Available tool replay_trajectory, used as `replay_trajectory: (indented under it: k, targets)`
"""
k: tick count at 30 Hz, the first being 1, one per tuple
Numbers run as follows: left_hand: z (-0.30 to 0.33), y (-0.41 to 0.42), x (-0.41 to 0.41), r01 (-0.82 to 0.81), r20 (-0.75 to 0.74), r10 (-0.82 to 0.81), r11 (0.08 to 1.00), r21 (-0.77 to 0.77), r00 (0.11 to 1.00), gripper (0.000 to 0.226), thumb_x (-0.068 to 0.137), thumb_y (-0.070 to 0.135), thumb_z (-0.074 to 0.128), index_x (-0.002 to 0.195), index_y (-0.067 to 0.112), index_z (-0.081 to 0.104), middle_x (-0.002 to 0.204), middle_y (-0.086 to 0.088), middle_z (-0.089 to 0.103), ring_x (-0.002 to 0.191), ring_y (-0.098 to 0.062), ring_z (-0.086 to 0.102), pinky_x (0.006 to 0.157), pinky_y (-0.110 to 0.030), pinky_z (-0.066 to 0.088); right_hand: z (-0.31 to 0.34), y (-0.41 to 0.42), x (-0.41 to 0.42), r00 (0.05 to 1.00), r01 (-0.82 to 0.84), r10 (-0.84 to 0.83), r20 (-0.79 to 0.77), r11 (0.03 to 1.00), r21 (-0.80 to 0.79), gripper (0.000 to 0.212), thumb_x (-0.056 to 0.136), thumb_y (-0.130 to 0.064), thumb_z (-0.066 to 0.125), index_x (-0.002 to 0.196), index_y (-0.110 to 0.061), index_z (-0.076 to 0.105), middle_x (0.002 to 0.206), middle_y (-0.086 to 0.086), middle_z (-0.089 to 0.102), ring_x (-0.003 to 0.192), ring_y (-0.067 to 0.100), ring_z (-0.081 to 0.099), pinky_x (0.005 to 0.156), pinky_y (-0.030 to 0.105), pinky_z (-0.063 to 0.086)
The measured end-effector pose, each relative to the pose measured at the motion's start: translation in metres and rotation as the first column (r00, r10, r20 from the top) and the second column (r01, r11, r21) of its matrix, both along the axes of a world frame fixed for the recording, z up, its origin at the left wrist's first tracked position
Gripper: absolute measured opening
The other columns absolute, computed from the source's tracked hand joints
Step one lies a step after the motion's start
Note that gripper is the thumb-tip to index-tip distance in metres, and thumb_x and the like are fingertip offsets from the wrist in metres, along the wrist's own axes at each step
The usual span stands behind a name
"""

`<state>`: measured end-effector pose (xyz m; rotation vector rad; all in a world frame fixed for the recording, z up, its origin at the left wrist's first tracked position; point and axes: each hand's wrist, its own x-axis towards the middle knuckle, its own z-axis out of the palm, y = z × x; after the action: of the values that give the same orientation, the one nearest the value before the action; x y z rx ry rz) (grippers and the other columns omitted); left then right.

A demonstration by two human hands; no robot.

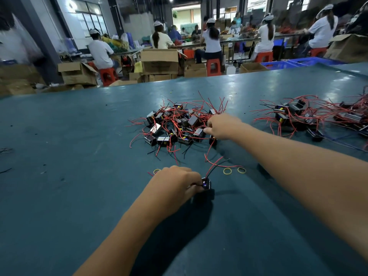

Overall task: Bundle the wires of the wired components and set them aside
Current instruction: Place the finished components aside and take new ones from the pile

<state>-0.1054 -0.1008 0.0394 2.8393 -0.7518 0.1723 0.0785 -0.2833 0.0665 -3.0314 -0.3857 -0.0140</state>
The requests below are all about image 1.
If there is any person's left hand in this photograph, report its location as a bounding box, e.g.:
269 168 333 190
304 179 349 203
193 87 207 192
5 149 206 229
144 165 203 219

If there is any person's right hand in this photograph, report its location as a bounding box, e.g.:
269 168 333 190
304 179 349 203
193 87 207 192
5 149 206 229
204 113 242 141

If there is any central pile of wired modules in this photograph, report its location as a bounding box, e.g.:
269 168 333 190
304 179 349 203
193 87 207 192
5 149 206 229
129 97 231 161

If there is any person's left forearm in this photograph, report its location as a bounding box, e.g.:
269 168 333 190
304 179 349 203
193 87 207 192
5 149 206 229
75 204 173 276

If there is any person's right forearm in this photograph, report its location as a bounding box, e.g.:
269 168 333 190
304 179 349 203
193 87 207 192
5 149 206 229
233 123 368 259

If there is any low cardboard box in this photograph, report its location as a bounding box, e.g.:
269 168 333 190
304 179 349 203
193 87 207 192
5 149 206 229
184 63 207 77

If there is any shallow cardboard box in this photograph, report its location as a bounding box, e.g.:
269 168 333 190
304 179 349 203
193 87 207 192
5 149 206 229
240 62 268 73

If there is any blue plastic crate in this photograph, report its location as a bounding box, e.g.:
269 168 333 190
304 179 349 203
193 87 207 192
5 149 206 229
261 61 300 69
287 57 345 66

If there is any large closed cardboard box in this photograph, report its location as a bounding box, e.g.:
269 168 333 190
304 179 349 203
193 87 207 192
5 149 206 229
141 49 179 75

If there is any tilted cardboard box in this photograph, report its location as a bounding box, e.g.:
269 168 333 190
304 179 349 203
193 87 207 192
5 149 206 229
325 34 368 62

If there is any open cardboard box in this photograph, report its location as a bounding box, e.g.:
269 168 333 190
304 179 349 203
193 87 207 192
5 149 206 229
57 61 99 85

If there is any loose black wire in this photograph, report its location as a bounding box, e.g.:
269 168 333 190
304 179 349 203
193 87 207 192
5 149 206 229
0 148 12 173

